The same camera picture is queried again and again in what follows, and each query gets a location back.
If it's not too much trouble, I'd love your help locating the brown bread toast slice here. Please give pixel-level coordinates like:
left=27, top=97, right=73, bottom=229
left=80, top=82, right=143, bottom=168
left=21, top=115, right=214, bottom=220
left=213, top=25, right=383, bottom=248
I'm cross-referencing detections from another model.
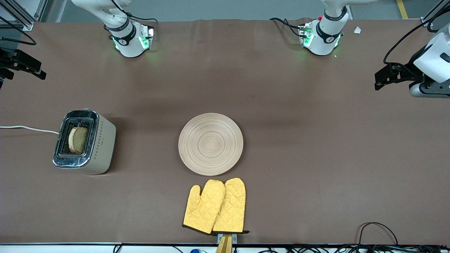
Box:
left=68, top=126, right=89, bottom=154

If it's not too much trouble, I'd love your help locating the round light wooden plate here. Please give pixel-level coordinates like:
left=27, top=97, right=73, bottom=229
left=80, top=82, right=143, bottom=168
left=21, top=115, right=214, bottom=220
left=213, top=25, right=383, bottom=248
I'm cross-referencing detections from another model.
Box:
left=178, top=112, right=244, bottom=176

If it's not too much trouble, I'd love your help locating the cream and chrome toaster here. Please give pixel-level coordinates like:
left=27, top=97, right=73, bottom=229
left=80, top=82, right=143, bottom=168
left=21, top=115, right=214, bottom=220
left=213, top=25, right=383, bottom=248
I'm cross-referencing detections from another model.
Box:
left=53, top=108, right=117, bottom=175

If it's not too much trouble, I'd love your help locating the yellow quilted oven mitt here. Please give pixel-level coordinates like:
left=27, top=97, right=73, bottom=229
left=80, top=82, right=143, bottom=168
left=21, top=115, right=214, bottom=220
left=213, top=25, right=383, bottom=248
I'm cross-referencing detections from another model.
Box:
left=182, top=180, right=226, bottom=235
left=212, top=177, right=249, bottom=234

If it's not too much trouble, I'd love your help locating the aluminium frame profile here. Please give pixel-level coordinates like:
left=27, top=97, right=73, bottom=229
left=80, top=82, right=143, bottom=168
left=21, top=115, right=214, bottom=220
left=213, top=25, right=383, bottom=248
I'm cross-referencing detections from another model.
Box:
left=420, top=0, right=450, bottom=27
left=0, top=0, right=48, bottom=31

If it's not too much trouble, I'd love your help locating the white toaster power cable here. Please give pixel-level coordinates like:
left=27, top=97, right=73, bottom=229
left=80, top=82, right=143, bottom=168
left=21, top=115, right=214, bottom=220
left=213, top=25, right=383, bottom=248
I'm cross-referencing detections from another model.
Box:
left=0, top=125, right=59, bottom=135

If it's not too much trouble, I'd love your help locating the black left arm base cable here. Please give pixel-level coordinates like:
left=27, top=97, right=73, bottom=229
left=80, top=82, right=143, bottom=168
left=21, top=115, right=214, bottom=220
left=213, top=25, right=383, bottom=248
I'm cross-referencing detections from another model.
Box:
left=270, top=18, right=305, bottom=38

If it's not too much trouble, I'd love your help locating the black arm base cable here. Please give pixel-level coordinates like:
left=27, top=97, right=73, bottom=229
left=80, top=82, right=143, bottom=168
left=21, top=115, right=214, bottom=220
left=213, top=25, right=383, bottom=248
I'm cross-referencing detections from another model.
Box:
left=125, top=12, right=159, bottom=26
left=270, top=18, right=305, bottom=38

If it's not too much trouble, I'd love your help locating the black right arm base cable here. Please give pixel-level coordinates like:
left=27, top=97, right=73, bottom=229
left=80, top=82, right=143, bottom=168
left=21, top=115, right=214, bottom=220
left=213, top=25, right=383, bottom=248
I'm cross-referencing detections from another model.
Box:
left=125, top=12, right=159, bottom=26

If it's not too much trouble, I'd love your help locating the black looped cable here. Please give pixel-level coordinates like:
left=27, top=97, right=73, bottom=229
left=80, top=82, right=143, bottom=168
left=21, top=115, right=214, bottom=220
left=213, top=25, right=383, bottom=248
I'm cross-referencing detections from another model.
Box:
left=358, top=222, right=399, bottom=246

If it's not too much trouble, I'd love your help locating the black cable bundle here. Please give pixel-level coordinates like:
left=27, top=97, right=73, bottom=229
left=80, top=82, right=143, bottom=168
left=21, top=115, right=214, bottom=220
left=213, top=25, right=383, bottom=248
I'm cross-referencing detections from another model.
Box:
left=260, top=245, right=450, bottom=253

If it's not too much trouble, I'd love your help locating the wooden stick with metal bracket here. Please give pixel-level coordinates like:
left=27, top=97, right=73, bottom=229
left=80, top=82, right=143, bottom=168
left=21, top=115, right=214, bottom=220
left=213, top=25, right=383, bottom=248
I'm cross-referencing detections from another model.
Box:
left=215, top=233, right=238, bottom=253

